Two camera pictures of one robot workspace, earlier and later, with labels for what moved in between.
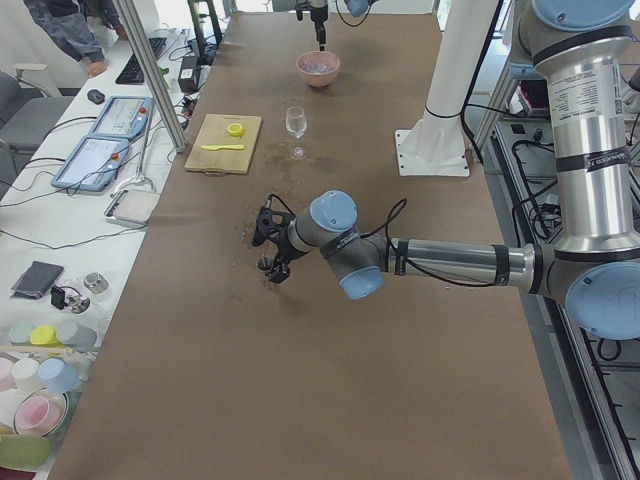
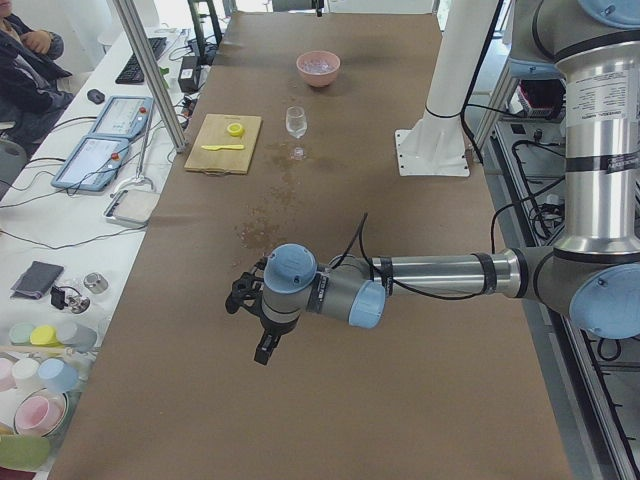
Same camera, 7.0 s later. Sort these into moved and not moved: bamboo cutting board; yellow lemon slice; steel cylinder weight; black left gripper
Moved: black left gripper
Not moved: steel cylinder weight; bamboo cutting board; yellow lemon slice
